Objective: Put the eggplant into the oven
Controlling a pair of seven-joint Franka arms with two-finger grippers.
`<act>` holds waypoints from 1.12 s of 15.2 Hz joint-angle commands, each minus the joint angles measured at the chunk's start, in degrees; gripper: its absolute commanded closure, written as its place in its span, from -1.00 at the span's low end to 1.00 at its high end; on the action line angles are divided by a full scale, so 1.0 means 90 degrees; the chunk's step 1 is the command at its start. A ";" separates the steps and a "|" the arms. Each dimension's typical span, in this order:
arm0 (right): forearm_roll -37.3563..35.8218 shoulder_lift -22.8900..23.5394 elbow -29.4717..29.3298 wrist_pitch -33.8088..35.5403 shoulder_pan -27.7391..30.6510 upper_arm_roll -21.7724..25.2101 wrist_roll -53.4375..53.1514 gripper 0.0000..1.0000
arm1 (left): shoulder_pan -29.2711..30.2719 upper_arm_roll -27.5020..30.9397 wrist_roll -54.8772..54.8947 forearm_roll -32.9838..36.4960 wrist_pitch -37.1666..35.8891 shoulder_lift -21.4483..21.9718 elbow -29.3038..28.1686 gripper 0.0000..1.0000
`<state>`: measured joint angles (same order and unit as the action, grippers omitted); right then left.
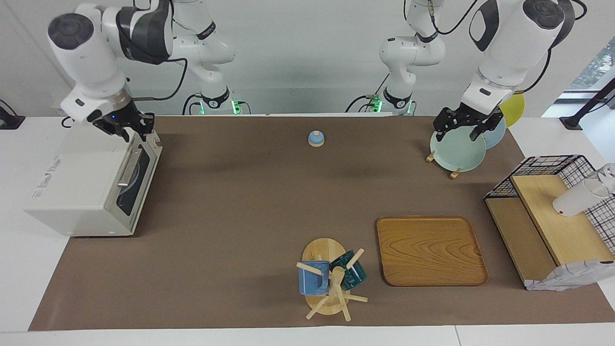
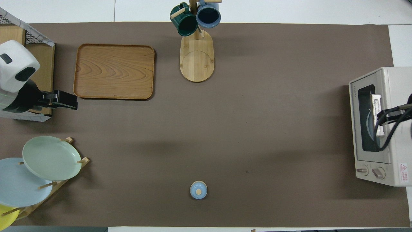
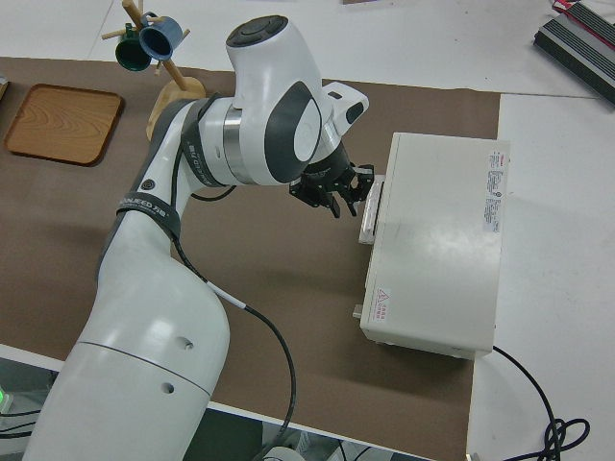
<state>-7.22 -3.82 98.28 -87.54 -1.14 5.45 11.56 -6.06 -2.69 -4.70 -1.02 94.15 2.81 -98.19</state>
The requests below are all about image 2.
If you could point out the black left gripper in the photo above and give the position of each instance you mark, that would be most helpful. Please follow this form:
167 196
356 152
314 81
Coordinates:
29 98

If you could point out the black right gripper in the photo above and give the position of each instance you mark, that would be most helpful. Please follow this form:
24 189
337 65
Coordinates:
396 113

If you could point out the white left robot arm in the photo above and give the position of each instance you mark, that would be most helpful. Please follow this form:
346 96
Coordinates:
16 64

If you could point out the cream toaster oven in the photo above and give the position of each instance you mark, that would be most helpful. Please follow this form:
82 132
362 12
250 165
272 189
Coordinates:
399 83

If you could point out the wooden serving tray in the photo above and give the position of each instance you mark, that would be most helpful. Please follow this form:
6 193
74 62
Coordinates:
114 72

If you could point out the pale green plate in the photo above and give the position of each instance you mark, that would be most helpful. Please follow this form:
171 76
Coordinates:
51 158

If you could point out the wooden plate rack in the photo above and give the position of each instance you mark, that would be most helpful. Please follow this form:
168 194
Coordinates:
84 161

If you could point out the pale blue racked plate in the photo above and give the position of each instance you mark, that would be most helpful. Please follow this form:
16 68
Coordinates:
19 187

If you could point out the yellow plate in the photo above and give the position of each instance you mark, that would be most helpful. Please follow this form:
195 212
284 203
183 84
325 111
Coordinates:
6 219

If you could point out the wooden mug tree stand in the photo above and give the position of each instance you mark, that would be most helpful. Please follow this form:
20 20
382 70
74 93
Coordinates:
197 61

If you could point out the dark green mug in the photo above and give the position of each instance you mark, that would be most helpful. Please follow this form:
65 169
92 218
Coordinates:
184 24

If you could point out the small blue lid wooden knob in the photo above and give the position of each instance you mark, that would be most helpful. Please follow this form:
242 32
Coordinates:
198 190

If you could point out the blue mug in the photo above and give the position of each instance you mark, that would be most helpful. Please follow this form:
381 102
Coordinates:
208 16

